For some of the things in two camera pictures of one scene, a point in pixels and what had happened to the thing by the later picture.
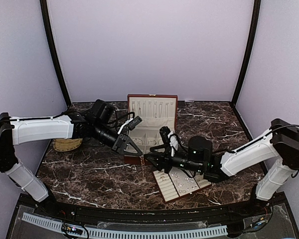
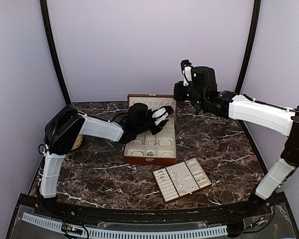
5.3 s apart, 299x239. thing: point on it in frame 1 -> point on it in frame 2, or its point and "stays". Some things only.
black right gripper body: x=166 y=165 -> x=180 y=95
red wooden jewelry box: x=157 y=111 stays
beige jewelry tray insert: x=177 y=182 stays
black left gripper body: x=121 y=137 -> x=158 y=129
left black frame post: x=44 y=11 stays
